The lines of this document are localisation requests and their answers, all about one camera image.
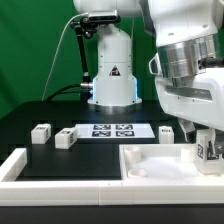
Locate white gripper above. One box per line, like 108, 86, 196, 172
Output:
155, 68, 224, 142

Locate white square tabletop part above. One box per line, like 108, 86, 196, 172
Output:
119, 144, 224, 180

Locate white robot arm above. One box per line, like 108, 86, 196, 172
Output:
73, 0, 224, 131

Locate white U-shaped fence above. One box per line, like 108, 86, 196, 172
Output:
0, 148, 224, 206

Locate white sheet with tags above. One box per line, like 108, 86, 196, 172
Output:
75, 123, 155, 139

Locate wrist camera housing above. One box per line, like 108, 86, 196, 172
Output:
149, 54, 162, 76

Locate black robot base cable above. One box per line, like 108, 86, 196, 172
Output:
44, 83, 94, 102

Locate grey camera on mount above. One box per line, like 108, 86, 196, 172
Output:
88, 10, 120, 23

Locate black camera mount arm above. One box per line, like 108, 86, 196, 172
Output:
70, 20, 97, 83

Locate white camera cable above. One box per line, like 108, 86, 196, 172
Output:
41, 12, 90, 102

